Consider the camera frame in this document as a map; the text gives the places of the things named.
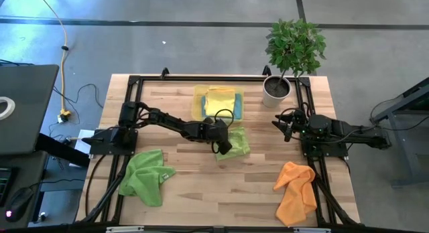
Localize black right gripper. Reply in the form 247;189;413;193
271;108;309;143

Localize lime green microfiber towel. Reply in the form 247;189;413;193
215;126;251;161

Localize blue microfiber towel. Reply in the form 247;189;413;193
200;93;243;121

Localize yellow microfiber towel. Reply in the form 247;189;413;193
204;87;236;119

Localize orange microfiber towel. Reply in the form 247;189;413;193
273;161;318;227

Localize grass green microfiber towel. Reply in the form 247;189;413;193
119;149;177;208

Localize yellow translucent plastic bin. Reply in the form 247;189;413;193
190;84;245;125

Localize green plant in white pot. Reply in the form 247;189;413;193
261;17;328;109

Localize black metal side table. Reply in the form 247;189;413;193
369;77;429;189

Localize white flat box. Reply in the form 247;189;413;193
73;129;97;157

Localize black side desk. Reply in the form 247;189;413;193
0;132;91;230

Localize black computer mouse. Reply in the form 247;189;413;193
4;187;34;223

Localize white tape roll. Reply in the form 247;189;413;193
0;96;16;121

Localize black keyboard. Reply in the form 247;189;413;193
0;165;17;207

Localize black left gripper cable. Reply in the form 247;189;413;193
210;108;236;154

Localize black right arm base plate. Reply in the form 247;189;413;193
300;139;349;159

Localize black aluminium table frame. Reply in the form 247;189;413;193
74;64;363;233

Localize white metal bracket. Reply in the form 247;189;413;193
293;227;332;233
105;226;145;233

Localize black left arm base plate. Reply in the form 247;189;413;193
82;127;139;157

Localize yellow extension cable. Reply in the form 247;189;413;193
35;0;73;123

